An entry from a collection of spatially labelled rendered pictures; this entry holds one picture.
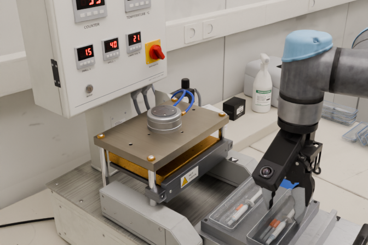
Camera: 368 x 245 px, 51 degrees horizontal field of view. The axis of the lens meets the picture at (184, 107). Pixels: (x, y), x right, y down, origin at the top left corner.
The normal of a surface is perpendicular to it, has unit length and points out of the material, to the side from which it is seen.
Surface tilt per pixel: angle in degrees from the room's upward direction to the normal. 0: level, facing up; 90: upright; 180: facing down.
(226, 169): 90
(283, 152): 31
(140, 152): 0
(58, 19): 90
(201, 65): 90
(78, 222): 90
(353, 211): 0
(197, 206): 0
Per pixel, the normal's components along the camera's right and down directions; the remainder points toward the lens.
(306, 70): -0.42, 0.32
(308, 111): 0.10, 0.41
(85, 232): -0.62, 0.33
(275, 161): -0.35, -0.62
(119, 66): 0.78, 0.25
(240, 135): -0.01, -0.91
